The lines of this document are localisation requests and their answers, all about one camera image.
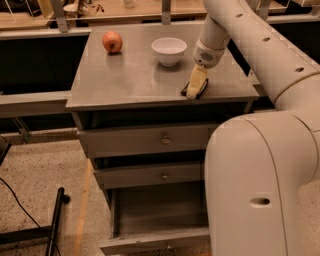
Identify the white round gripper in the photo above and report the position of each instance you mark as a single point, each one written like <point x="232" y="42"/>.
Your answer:
<point x="206" y="55"/>

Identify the black rxbar chocolate wrapper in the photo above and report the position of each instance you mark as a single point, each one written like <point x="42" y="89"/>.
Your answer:
<point x="198" y="95"/>

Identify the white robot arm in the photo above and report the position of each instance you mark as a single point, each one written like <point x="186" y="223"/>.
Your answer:
<point x="255" y="164"/>

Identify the grey metal drawer cabinet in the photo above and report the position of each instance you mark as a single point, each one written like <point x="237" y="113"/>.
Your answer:
<point x="133" y="89"/>

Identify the top grey drawer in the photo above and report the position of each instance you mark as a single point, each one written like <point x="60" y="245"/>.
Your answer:
<point x="126" y="141"/>

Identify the middle grey drawer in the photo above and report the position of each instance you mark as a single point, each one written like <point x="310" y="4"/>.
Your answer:
<point x="151" y="174"/>

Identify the bottom grey open drawer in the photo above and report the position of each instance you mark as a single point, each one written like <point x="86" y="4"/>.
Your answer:
<point x="157" y="217"/>

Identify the white ceramic bowl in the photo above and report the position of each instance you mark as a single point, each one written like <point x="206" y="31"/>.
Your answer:
<point x="168" y="50"/>

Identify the red apple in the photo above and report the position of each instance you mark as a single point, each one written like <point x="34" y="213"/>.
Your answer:
<point x="112" y="42"/>

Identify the wooden background shelf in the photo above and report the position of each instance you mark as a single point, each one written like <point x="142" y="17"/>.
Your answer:
<point x="67" y="13"/>

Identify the grey metal left rail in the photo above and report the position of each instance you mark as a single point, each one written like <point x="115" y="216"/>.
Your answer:
<point x="33" y="104"/>

